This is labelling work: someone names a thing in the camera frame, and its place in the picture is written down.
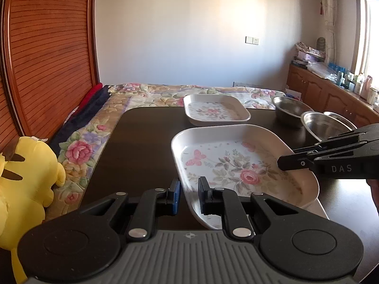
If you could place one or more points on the red hanging tassel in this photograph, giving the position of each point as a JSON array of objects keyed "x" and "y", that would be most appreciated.
[{"x": 320, "y": 8}]

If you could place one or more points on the large white floral plate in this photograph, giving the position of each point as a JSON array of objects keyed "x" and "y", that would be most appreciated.
[{"x": 237, "y": 153}]

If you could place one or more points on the grey oval object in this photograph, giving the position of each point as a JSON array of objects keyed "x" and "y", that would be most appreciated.
[{"x": 321, "y": 47}]

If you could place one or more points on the wooden cabinet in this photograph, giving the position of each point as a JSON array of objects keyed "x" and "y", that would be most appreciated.
[{"x": 319, "y": 91}]

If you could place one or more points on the slatted wooden headboard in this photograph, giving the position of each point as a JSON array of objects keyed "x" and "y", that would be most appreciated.
[{"x": 50, "y": 50}]

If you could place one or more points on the window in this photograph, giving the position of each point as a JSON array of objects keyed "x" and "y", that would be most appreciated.
[{"x": 368, "y": 41}]

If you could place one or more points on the clear plastic bags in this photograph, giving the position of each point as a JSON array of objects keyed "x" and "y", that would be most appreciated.
[{"x": 324, "y": 70}]

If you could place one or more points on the low wall outlet strip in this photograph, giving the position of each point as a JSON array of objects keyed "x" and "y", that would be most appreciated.
[{"x": 239, "y": 83}]

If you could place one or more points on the cardboard box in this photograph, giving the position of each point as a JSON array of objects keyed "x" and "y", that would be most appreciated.
[{"x": 293, "y": 94}]

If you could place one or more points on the white wall switch plate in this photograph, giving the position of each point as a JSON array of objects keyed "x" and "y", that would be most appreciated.
[{"x": 252, "y": 40}]

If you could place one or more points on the steel bowl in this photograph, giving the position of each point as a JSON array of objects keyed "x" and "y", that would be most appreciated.
[
  {"x": 319, "y": 124},
  {"x": 288, "y": 109},
  {"x": 343, "y": 117}
]

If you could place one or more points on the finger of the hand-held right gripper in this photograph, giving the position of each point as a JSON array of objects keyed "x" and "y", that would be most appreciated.
[
  {"x": 325, "y": 143},
  {"x": 293, "y": 163}
]

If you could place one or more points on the small white floral plate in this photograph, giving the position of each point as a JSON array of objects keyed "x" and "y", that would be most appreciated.
[{"x": 213, "y": 111}]

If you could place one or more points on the red cloth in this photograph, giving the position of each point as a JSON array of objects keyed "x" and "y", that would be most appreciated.
[{"x": 93, "y": 90}]

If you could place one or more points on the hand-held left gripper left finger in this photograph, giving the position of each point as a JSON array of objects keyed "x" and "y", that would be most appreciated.
[{"x": 176, "y": 198}]

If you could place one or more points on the yellow plush toy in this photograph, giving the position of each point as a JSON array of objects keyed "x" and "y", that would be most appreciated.
[{"x": 26, "y": 183}]

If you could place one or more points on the stack of papers and books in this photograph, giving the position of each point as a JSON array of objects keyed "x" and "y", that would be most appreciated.
[{"x": 306, "y": 53}]

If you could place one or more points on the floral blanket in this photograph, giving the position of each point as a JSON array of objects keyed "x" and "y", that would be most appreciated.
[{"x": 86, "y": 142}]

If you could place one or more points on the patterned curtain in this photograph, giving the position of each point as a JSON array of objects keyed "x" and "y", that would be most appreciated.
[{"x": 330, "y": 11}]

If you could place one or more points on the row of bottles and boxes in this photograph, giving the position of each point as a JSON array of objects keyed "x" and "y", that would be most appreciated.
[{"x": 359, "y": 81}]

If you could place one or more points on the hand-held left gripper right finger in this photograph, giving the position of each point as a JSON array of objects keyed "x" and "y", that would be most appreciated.
[{"x": 203, "y": 196}]

